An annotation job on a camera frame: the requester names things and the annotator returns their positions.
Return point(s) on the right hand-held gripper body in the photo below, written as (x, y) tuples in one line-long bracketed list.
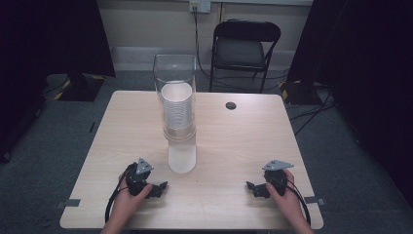
[(276, 178)]

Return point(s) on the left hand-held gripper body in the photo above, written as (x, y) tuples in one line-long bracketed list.
[(134, 182)]

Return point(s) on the person's left hand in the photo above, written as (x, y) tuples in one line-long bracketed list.
[(126, 204)]

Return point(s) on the person's right hand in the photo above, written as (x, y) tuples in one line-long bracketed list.
[(289, 203)]

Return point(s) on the white cylindrical object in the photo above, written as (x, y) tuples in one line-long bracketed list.
[(182, 159)]

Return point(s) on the grey tape strip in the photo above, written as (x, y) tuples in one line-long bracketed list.
[(314, 200), (68, 203)]

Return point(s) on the stack of white paper cups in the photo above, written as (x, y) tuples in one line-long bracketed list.
[(177, 112)]

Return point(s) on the black stand base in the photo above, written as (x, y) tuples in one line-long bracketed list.
[(297, 92), (82, 87)]

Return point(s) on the tall clear plastic container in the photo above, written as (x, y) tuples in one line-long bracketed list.
[(173, 70)]

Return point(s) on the black folding chair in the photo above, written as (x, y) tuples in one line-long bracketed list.
[(240, 50)]

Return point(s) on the dark curtain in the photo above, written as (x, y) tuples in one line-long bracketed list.
[(367, 65), (48, 39)]

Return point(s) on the white wall socket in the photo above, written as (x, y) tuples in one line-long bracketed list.
[(200, 6)]

